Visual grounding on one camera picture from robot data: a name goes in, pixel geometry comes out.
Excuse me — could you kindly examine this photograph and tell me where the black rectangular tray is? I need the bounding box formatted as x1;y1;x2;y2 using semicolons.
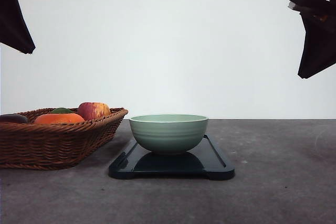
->
109;135;235;180

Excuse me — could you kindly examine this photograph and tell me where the dark green fruit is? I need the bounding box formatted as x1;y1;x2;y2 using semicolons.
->
50;108;73;114

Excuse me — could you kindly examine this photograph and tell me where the red yellow apple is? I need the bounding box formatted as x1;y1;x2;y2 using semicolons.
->
77;102;111;120

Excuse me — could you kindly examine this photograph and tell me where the dark purple fruit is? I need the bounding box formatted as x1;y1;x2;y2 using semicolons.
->
0;114;28;124

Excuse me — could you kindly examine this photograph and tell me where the black, image-right gripper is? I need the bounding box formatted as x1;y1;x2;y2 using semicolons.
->
288;0;336;79

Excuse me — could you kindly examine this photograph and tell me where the orange tangerine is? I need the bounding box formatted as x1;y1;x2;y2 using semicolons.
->
34;113;85;124

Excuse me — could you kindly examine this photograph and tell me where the green ceramic bowl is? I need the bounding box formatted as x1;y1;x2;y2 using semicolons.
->
129;114;208;153

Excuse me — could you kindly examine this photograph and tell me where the brown wicker basket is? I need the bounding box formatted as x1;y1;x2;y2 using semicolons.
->
0;108;129;170

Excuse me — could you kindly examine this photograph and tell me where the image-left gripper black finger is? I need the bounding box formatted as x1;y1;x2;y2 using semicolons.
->
0;0;36;54

